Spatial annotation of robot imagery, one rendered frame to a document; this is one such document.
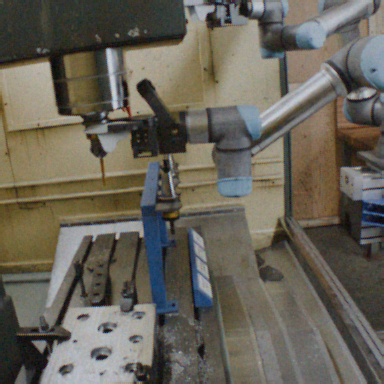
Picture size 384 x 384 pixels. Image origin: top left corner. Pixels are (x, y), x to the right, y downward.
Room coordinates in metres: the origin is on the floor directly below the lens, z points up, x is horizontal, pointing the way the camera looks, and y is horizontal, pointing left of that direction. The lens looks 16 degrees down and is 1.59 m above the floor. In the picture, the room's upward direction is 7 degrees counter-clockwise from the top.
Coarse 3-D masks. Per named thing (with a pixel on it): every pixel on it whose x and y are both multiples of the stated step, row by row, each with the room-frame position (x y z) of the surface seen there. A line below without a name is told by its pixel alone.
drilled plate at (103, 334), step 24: (72, 312) 0.95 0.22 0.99; (96, 312) 0.94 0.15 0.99; (120, 312) 0.93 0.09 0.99; (144, 312) 0.92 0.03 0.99; (72, 336) 0.85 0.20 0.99; (96, 336) 0.84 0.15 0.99; (120, 336) 0.83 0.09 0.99; (144, 336) 0.82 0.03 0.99; (72, 360) 0.76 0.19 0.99; (96, 360) 0.78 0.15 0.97; (120, 360) 0.74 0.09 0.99; (144, 360) 0.73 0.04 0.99
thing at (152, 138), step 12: (132, 120) 0.87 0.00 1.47; (144, 120) 0.86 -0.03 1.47; (156, 120) 0.87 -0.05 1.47; (180, 120) 0.86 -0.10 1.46; (132, 132) 0.87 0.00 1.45; (144, 132) 0.87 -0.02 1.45; (156, 132) 0.86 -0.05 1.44; (168, 132) 0.88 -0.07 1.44; (180, 132) 0.85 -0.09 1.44; (132, 144) 0.87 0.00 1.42; (144, 144) 0.87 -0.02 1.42; (156, 144) 0.86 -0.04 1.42; (168, 144) 0.87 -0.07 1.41; (180, 144) 0.87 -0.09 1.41; (144, 156) 0.86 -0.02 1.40; (156, 156) 0.86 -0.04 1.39
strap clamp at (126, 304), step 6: (126, 282) 0.98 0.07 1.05; (132, 282) 1.04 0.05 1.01; (126, 288) 0.98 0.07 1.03; (132, 288) 1.01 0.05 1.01; (126, 294) 0.97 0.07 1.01; (132, 294) 0.98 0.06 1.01; (120, 300) 0.96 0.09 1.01; (126, 300) 0.95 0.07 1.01; (132, 300) 0.96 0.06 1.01; (138, 300) 1.05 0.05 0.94; (120, 306) 0.94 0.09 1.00; (126, 306) 0.94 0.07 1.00; (132, 306) 0.94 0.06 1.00
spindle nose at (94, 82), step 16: (64, 64) 0.84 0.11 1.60; (80, 64) 0.83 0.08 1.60; (96, 64) 0.83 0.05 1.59; (112, 64) 0.84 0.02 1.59; (64, 80) 0.84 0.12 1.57; (80, 80) 0.83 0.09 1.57; (96, 80) 0.83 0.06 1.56; (112, 80) 0.84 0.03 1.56; (128, 80) 0.89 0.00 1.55; (64, 96) 0.84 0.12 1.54; (80, 96) 0.83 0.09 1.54; (96, 96) 0.83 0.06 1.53; (112, 96) 0.84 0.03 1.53; (128, 96) 0.88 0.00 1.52; (64, 112) 0.85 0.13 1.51; (80, 112) 0.83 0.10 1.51; (96, 112) 0.83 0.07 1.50
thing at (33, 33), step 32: (0, 0) 0.79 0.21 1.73; (32, 0) 0.79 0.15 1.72; (64, 0) 0.78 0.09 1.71; (96, 0) 0.78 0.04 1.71; (128, 0) 0.77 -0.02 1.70; (160, 0) 0.76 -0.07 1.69; (0, 32) 0.79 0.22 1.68; (32, 32) 0.79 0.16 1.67; (64, 32) 0.78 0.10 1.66; (96, 32) 0.78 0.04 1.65; (128, 32) 0.77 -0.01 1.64; (160, 32) 0.76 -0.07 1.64; (0, 64) 0.84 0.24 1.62; (32, 64) 1.23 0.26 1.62
